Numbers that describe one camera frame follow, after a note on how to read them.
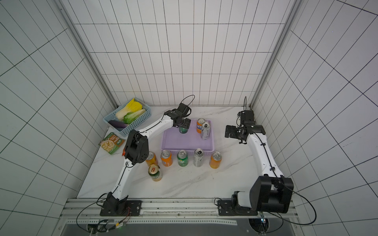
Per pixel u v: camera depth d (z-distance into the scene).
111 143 0.97
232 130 0.74
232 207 0.72
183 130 1.00
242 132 0.57
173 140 1.00
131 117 1.03
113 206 0.63
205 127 0.90
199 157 0.78
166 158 0.81
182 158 0.81
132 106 1.09
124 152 0.78
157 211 0.73
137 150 0.59
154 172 0.75
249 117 0.62
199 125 0.95
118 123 1.03
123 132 0.97
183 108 0.80
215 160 0.79
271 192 0.40
